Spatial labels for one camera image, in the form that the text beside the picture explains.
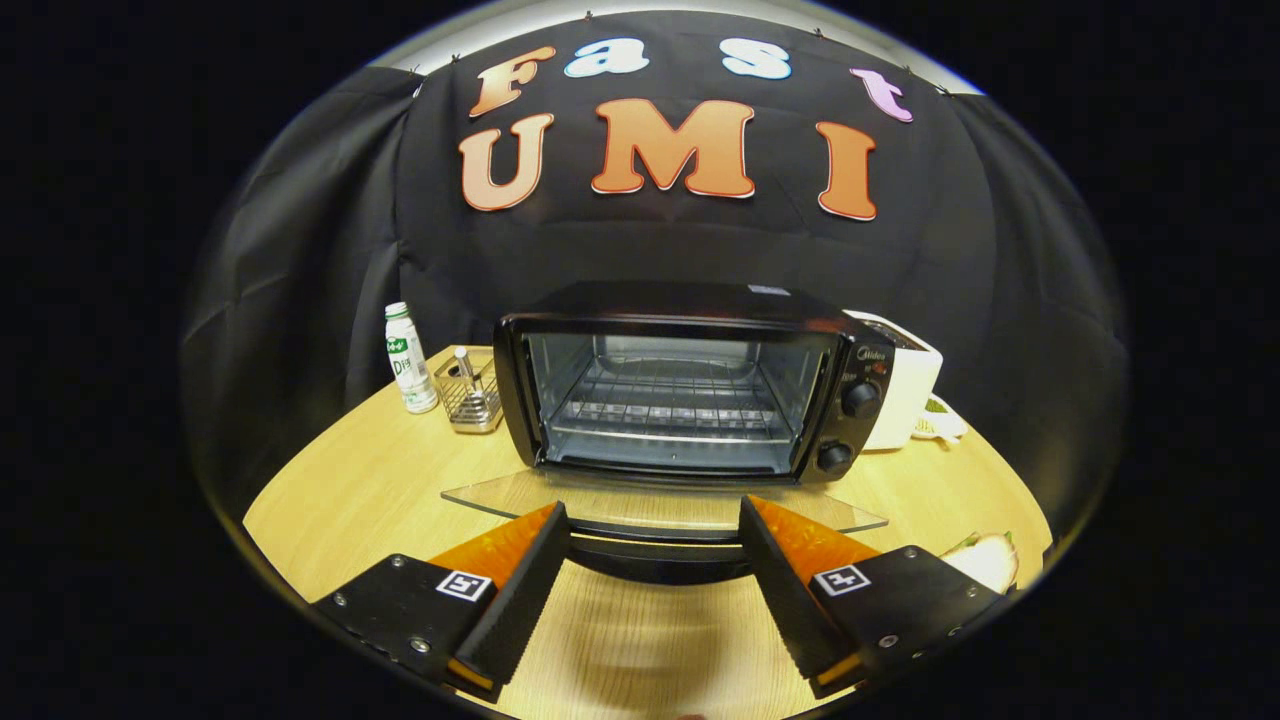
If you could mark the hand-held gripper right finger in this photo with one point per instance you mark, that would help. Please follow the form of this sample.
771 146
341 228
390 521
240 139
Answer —
778 590

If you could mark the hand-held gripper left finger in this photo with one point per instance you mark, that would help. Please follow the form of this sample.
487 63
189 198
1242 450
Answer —
525 590

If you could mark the toast sandwich with lettuce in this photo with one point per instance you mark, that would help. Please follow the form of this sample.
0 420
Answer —
985 560

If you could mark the black toaster oven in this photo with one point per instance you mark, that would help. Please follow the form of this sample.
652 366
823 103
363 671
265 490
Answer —
680 300

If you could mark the white pop-up toaster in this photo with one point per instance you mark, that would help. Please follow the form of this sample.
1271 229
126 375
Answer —
910 390

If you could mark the white divided seasoning dish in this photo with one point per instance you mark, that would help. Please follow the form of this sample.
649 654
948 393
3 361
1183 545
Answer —
940 425

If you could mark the white bottle with green label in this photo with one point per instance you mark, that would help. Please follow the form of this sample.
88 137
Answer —
410 370

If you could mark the black backdrop cloth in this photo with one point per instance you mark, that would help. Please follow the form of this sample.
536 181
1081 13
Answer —
300 300

